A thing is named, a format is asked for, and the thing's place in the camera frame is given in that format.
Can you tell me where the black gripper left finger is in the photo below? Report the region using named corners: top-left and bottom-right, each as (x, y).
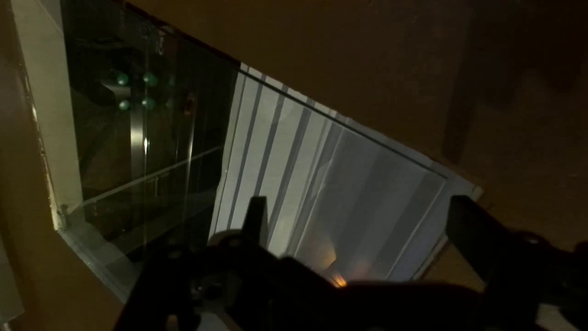
top-left (242, 196), bottom-right (273, 247)

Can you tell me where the green capped bottle pack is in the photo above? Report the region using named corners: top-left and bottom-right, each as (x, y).
top-left (111, 69), bottom-right (163, 117)

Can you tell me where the glass table with metal frame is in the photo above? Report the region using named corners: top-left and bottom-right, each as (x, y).
top-left (12, 0), bottom-right (243, 304)

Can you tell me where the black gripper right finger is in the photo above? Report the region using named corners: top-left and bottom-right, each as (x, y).
top-left (446, 194), bottom-right (588, 330)

